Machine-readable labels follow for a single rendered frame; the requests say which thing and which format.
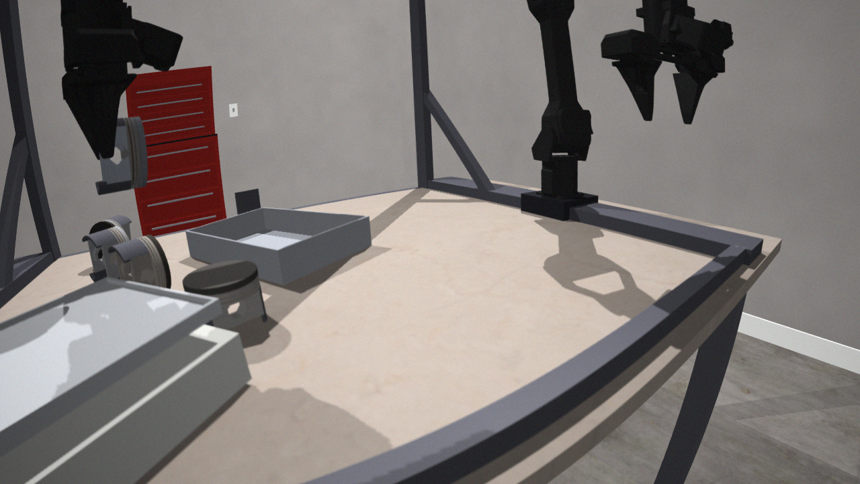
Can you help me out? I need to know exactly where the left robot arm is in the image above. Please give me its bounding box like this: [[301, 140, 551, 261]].
[[527, 0, 734, 199]]

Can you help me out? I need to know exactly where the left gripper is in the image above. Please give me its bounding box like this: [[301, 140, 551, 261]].
[[601, 0, 725, 124]]

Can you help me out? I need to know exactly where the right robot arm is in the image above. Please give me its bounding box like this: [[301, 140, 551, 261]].
[[122, 6, 183, 71]]

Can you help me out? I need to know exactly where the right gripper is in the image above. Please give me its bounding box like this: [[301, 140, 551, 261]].
[[60, 0, 145, 160]]

